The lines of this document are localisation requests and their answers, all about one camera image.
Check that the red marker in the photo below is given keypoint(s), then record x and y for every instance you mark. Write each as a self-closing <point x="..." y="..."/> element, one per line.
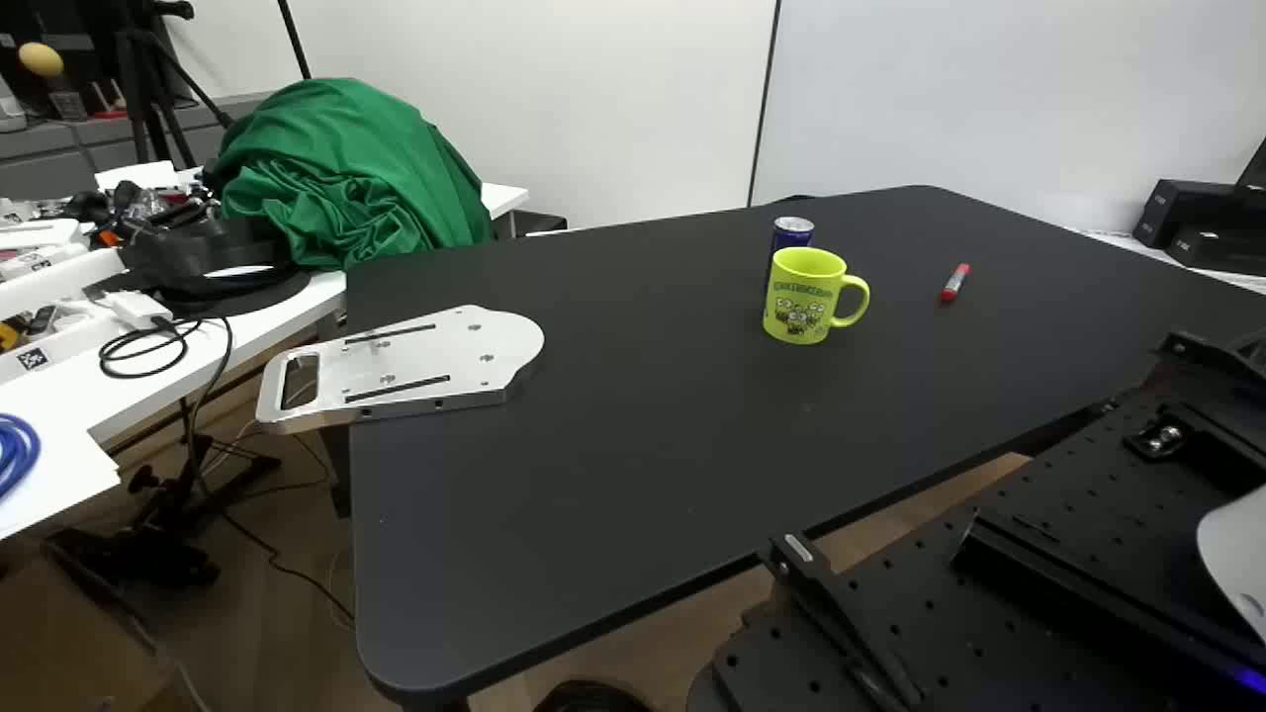
<point x="949" y="281"/>

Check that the yellow-green mug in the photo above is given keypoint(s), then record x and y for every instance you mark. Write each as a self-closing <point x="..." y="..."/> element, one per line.
<point x="802" y="304"/>

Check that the blue drink can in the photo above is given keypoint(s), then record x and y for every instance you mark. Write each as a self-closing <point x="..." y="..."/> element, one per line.
<point x="791" y="227"/>

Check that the silver metal mounting plate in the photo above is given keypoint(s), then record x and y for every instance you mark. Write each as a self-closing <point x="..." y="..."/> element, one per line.
<point x="395" y="362"/>

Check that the black clamp lever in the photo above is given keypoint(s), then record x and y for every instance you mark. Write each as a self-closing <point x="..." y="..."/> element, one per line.
<point x="833" y="608"/>

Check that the green cloth pile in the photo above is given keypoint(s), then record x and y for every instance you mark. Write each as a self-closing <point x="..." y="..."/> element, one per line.
<point x="343" y="173"/>

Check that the black bag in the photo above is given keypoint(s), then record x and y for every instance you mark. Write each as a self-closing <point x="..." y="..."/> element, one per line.
<point x="200" y="260"/>

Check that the black optical breadboard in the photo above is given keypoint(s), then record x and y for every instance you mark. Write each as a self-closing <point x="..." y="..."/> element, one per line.
<point x="1053" y="594"/>

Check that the black table leg base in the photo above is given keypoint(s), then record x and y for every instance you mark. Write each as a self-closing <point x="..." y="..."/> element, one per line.
<point x="142" y="537"/>

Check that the black tripod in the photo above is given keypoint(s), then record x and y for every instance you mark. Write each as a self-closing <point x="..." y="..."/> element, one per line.
<point x="146" y="79"/>

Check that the white side table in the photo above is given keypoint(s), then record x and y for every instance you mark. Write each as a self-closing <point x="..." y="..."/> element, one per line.
<point x="63" y="399"/>

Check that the black box device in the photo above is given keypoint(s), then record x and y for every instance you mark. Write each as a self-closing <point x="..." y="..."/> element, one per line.
<point x="1200" y="223"/>

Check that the yellow ball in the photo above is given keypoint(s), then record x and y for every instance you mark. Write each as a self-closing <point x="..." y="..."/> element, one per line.
<point x="41" y="57"/>

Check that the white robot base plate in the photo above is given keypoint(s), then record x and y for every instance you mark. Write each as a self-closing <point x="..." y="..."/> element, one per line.
<point x="1243" y="557"/>

